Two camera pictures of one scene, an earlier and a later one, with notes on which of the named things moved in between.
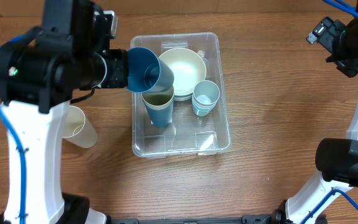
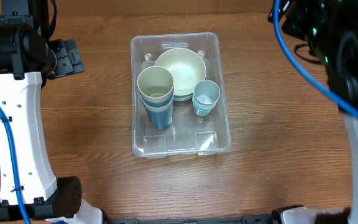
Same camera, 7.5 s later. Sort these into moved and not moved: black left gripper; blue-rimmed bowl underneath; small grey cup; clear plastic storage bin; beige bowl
Moved: black left gripper
Not moved: small grey cup; clear plastic storage bin; blue-rimmed bowl underneath; beige bowl
